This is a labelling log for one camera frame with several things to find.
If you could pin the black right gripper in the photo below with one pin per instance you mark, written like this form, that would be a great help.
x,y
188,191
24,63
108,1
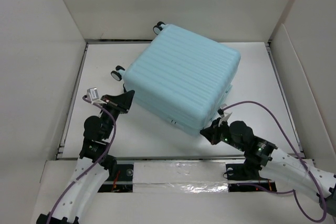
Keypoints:
x,y
211,131

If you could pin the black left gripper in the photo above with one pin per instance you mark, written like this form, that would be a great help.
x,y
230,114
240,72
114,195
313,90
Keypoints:
x,y
122,102

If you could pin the light blue hard-shell suitcase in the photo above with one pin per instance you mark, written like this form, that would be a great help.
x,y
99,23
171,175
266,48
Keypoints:
x,y
182,77

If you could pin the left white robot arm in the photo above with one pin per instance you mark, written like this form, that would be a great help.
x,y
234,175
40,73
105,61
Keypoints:
x,y
94,164

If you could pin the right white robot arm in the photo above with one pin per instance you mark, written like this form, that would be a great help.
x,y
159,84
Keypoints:
x,y
266,160

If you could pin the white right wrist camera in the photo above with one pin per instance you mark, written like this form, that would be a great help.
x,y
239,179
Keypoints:
x,y
224,115

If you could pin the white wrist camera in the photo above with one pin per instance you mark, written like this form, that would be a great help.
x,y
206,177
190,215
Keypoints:
x,y
224,115
93,96

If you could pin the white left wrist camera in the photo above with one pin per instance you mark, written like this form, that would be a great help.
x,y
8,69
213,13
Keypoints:
x,y
93,96

